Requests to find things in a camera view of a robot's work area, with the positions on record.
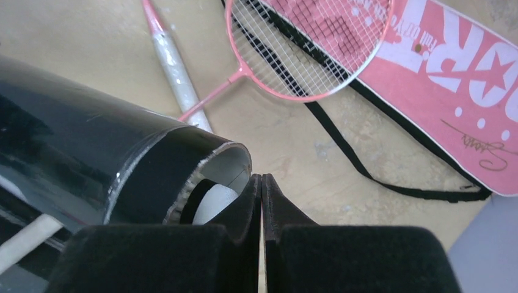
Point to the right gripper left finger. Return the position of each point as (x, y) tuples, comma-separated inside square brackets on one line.
[(219, 256)]

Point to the pink sport racket bag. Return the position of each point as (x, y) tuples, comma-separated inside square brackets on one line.
[(455, 81)]

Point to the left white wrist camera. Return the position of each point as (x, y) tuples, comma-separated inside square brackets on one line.
[(28, 239)]

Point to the pink white badminton racket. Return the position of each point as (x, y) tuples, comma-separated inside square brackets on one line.
[(302, 51)]

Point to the black shuttlecock tube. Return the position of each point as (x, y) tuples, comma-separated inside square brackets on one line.
[(88, 158)]

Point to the white shuttlecock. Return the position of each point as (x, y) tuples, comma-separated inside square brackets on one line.
[(206, 201)]

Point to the pink badminton racket left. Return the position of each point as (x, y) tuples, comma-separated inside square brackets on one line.
[(170, 59)]

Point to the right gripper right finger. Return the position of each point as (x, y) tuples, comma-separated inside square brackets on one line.
[(303, 256)]

